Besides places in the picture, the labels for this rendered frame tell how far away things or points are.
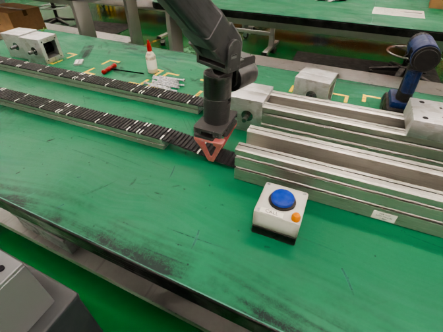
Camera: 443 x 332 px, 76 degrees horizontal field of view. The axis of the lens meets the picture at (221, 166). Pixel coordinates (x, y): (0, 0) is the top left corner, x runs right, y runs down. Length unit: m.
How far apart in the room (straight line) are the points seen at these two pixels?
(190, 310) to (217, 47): 0.84
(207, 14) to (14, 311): 0.49
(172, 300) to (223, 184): 0.59
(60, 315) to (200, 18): 0.48
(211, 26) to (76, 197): 0.43
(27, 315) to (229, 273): 0.29
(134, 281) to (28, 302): 0.70
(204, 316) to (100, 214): 0.59
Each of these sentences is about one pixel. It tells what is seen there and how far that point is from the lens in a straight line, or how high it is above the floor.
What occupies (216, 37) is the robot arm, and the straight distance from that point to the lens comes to 0.50.
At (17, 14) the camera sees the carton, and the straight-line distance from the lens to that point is 4.32.
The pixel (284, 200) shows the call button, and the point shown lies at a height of 0.85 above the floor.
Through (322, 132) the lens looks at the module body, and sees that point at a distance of 0.73.
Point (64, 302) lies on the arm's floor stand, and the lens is 0.53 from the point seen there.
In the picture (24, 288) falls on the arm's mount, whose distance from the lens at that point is 0.48.
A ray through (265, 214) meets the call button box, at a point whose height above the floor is 0.84.
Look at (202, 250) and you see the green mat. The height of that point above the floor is 0.78.
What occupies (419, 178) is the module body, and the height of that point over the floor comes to 0.84.
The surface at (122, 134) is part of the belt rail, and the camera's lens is 0.79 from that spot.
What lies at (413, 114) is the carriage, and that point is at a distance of 0.73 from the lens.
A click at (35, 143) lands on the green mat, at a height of 0.78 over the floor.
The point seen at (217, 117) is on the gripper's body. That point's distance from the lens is 0.59.
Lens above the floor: 1.21
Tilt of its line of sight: 40 degrees down
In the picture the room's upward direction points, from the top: straight up
